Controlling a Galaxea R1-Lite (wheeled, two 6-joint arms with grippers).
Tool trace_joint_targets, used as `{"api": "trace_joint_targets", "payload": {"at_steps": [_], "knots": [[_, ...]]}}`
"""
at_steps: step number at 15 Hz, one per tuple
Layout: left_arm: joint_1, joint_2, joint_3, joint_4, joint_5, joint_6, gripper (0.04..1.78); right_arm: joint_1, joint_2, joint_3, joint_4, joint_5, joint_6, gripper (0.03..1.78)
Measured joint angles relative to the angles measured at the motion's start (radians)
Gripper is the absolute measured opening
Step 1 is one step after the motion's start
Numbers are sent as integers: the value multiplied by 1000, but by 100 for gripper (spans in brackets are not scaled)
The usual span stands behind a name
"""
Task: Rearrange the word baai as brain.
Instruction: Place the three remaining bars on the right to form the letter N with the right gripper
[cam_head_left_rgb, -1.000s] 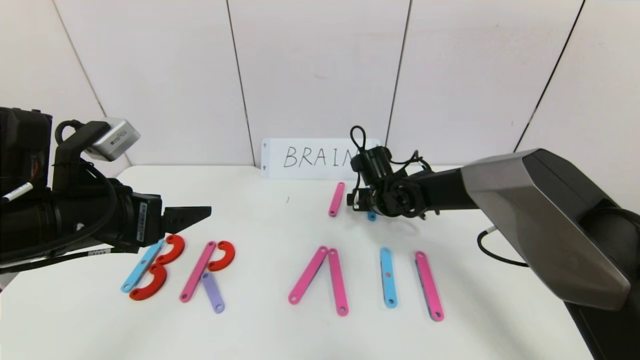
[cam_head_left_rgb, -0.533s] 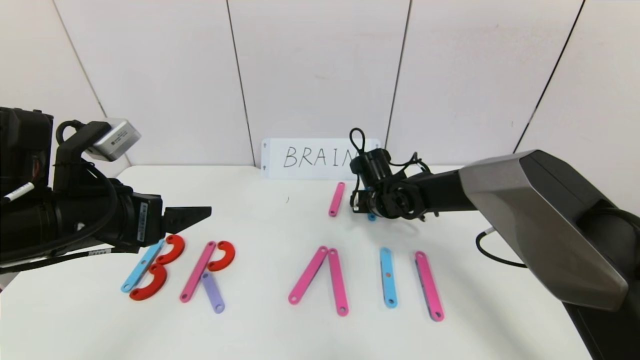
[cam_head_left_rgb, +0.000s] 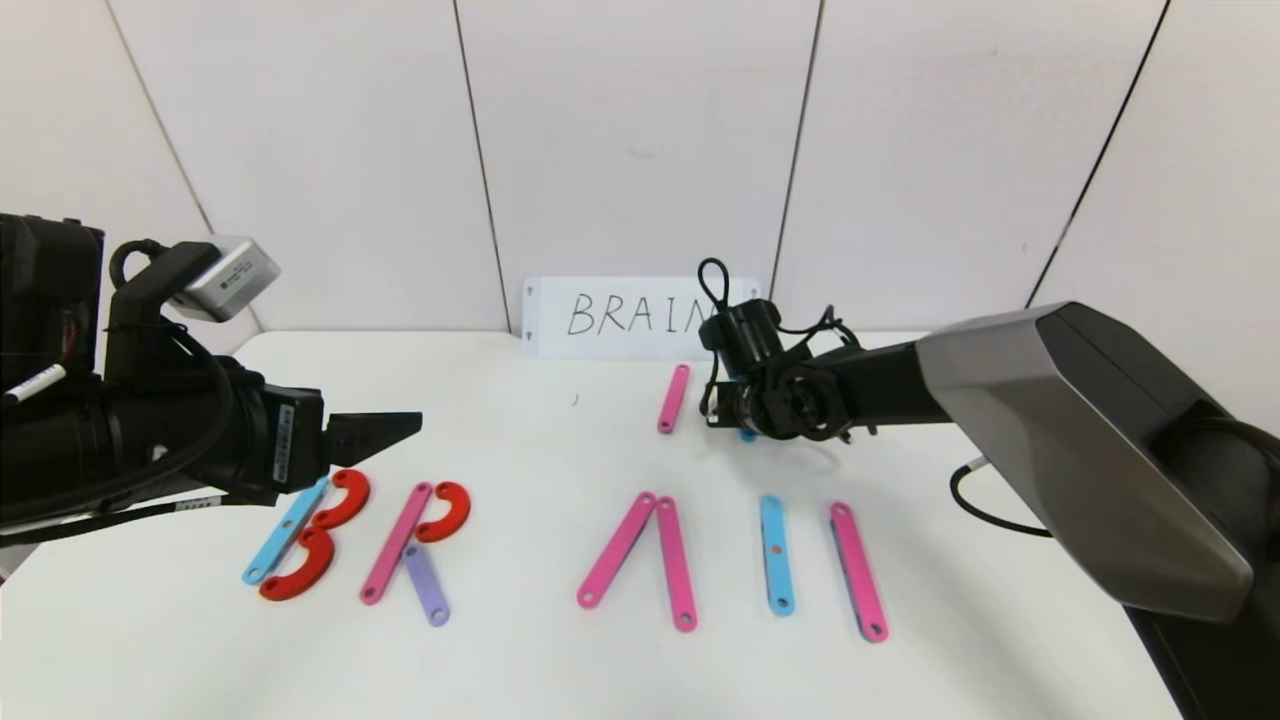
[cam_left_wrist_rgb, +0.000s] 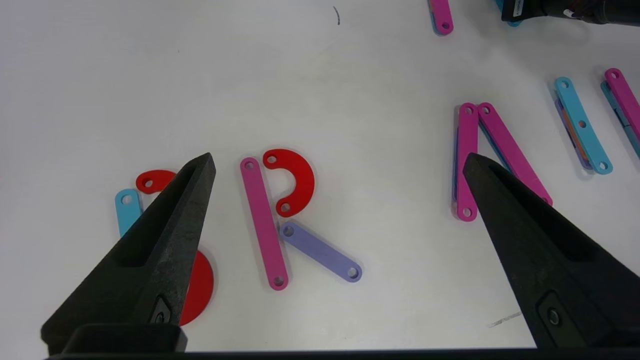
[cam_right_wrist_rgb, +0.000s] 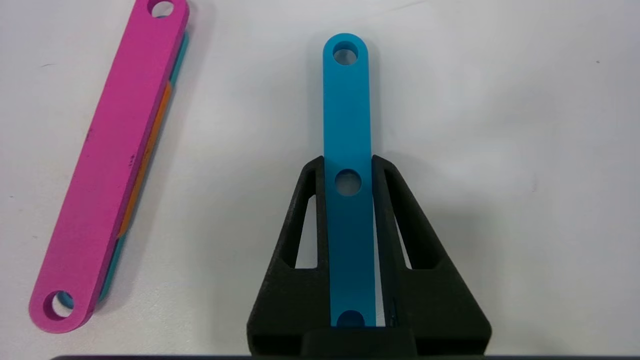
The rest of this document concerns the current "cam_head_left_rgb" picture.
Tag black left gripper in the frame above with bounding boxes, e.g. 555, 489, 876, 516
151, 356, 423, 506

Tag long pink bar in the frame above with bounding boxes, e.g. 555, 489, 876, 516
828, 501, 891, 644
359, 481, 437, 607
575, 491, 658, 610
655, 496, 698, 634

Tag small red curved piece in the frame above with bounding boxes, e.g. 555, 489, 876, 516
414, 481, 473, 545

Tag short purple bar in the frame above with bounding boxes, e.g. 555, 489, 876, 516
401, 543, 452, 629

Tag white BRAIN sign card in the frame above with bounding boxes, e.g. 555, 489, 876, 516
521, 277, 763, 360

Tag large red curved piece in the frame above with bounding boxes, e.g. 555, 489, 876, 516
259, 526, 338, 603
311, 469, 373, 531

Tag long blue bar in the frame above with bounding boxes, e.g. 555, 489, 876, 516
242, 475, 332, 587

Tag medium pink bar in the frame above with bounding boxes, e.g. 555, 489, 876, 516
656, 364, 691, 435

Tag blue bar with orange dot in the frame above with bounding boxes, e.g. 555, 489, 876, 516
759, 495, 797, 618

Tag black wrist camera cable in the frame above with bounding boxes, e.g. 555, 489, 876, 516
0, 238, 237, 507

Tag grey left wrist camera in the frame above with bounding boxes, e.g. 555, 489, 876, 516
179, 234, 283, 324

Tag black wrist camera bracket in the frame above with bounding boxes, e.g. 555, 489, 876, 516
104, 240, 223, 373

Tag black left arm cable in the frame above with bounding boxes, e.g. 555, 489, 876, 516
0, 492, 229, 547

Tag white cable label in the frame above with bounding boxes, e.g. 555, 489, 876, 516
0, 363, 68, 404

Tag black looped right arm cable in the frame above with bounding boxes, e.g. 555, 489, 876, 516
696, 257, 733, 313

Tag black curved right arm cable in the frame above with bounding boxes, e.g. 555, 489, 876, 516
778, 304, 863, 353

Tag black arm base cable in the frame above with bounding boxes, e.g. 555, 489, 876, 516
949, 456, 1053, 540

